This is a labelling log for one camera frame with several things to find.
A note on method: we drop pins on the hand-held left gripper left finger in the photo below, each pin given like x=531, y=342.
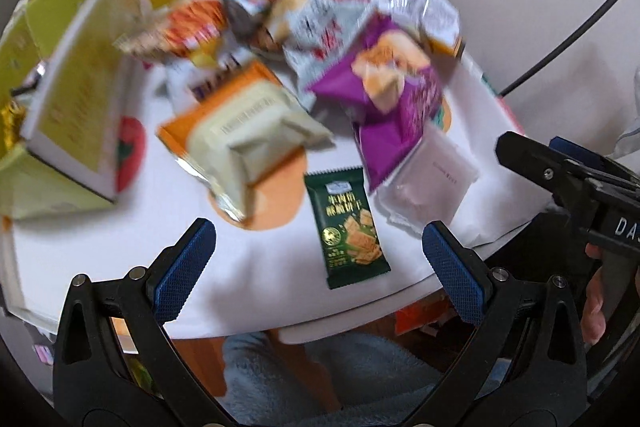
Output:
x=182, y=272

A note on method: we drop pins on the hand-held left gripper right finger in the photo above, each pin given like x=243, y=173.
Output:
x=452, y=272

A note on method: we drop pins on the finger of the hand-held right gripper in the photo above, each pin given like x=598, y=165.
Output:
x=540, y=162
x=580, y=152

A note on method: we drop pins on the dark green snack packet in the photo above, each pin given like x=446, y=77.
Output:
x=345, y=227

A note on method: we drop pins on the green cardboard box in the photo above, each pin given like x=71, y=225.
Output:
x=75, y=82

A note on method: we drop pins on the person's right hand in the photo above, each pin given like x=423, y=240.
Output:
x=594, y=302

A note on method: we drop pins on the white fruit-print tablecloth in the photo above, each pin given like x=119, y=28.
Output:
x=165, y=207

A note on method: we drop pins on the translucent white snack packet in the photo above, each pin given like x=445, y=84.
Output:
x=430, y=177

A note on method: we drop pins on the purple snack packet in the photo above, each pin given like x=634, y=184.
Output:
x=400, y=117

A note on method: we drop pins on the cream and orange snack packet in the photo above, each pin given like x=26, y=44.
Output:
x=250, y=137

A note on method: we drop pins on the white and yellow snack packet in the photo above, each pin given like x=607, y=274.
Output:
x=430, y=17

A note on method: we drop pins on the white dark-print snack packet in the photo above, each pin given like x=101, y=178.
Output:
x=210, y=82

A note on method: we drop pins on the gold foil snack packet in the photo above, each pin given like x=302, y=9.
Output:
x=11, y=124

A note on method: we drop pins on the white red-print snack packet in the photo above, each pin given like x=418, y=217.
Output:
x=320, y=42

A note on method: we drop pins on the clear beige pastry packet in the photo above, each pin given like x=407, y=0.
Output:
x=287, y=14

